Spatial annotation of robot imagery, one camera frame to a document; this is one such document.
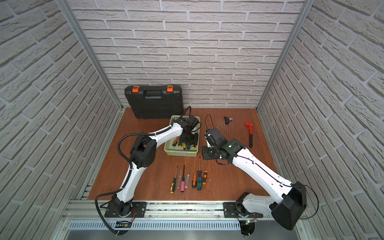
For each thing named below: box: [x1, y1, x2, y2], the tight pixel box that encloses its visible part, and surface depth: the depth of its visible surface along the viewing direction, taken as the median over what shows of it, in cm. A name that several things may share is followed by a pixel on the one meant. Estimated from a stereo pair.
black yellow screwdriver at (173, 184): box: [170, 166, 178, 194], surface depth 81 cm
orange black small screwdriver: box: [192, 162, 197, 188], surface depth 83 cm
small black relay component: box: [223, 116, 234, 125], surface depth 112 cm
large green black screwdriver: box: [197, 156, 203, 191], surface depth 83 cm
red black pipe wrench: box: [244, 121, 254, 148], surface depth 109 cm
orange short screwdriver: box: [202, 160, 209, 185], surface depth 85 cm
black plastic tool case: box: [124, 84, 184, 120], surface depth 96 cm
